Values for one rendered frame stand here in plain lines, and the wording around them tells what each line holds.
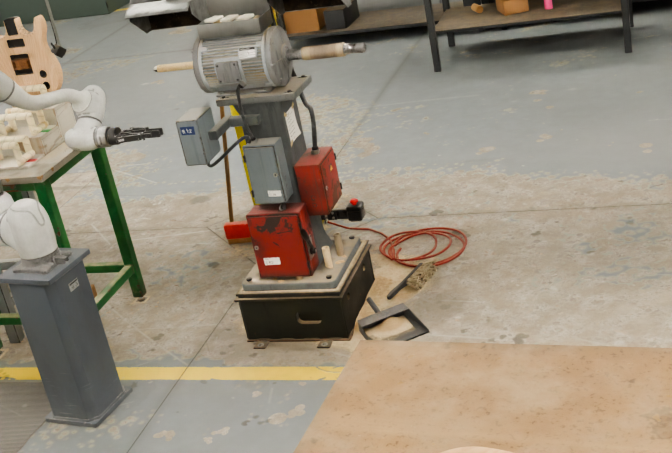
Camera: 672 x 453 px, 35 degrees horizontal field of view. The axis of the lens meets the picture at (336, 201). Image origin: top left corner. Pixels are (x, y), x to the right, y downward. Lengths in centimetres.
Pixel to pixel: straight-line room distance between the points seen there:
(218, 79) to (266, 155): 37
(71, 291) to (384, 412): 210
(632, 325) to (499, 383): 197
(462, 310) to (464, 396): 220
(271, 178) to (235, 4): 75
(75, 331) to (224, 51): 130
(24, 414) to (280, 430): 123
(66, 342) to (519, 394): 235
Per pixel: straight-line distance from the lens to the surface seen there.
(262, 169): 455
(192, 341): 509
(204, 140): 446
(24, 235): 442
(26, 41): 521
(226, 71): 451
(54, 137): 517
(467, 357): 282
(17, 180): 492
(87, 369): 461
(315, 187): 462
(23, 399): 507
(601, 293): 487
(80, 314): 454
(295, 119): 467
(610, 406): 259
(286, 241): 465
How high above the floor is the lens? 240
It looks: 23 degrees down
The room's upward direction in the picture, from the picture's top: 12 degrees counter-clockwise
